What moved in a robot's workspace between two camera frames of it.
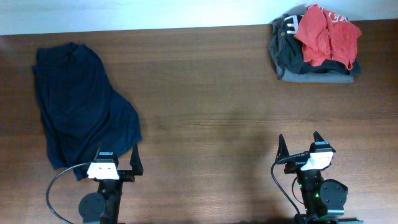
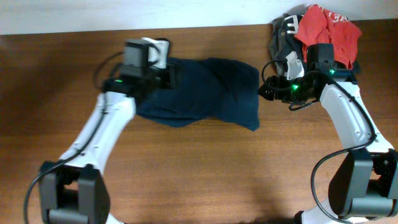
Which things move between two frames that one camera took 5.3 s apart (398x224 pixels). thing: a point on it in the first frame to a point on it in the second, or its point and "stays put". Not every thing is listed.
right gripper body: x=294 y=168 to x=298 y=95
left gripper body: x=126 y=175 to x=164 y=78
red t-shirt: x=326 y=37 stays put
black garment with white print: x=286 y=50 stays put
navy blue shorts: x=81 y=113 to x=206 y=88
